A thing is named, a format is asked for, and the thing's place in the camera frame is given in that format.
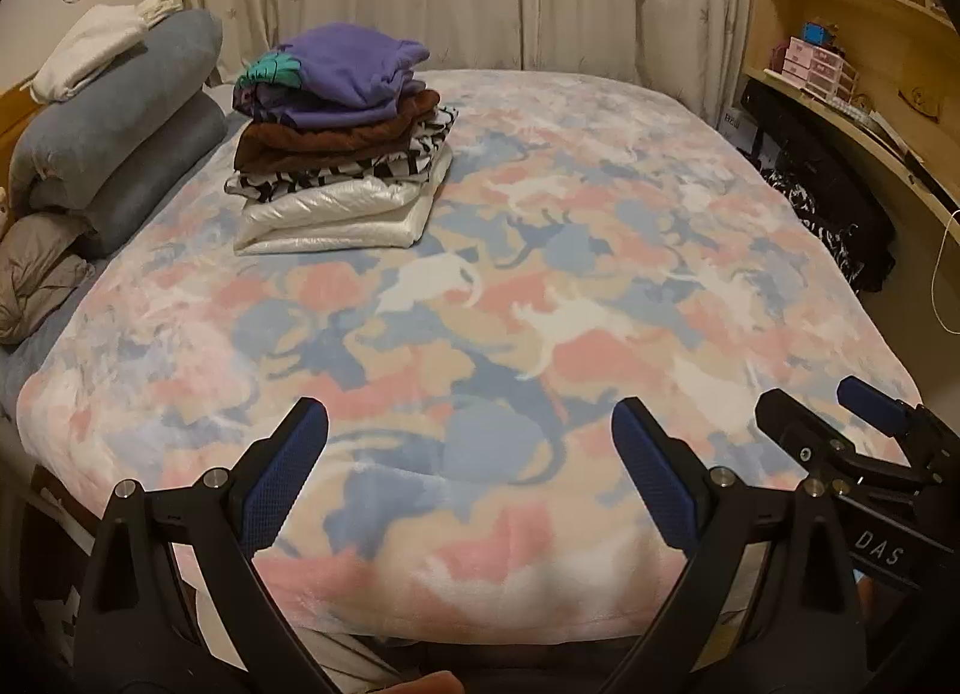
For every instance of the white labelled box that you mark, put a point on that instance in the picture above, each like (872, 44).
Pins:
(739, 127)

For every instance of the white quilted jacket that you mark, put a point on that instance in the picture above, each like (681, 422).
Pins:
(337, 214)

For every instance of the white folded garment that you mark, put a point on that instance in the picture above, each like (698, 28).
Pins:
(90, 41)

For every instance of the small blue box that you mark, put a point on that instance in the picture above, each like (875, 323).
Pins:
(814, 33)

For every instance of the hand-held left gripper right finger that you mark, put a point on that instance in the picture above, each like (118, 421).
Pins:
(652, 484)

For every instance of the beige duvet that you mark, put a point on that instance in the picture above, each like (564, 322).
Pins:
(37, 274)

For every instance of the pink drawer organizer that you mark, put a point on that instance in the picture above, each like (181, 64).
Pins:
(817, 71)

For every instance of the pastel cat print blanket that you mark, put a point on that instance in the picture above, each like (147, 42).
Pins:
(525, 251)

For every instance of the carved wooden ornament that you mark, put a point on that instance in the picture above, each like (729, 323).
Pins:
(921, 101)

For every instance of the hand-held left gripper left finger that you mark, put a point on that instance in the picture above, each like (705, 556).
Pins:
(289, 476)

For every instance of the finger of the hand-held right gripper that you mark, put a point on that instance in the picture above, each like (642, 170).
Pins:
(874, 401)
(802, 439)

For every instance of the brown folded garment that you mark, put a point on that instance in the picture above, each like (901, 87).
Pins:
(322, 139)

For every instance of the wooden headboard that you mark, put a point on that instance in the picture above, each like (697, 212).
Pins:
(15, 116)

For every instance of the blue-grey pillow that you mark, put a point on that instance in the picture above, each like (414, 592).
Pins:
(127, 94)
(150, 176)

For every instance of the black white patterned cloth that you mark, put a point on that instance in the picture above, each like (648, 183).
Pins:
(795, 195)

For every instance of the black white striped garment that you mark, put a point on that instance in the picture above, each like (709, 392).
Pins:
(420, 139)

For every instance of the wooden shelf unit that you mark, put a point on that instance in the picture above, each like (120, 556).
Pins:
(877, 26)

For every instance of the purple zip hoodie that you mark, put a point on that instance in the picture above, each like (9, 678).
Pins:
(352, 71)

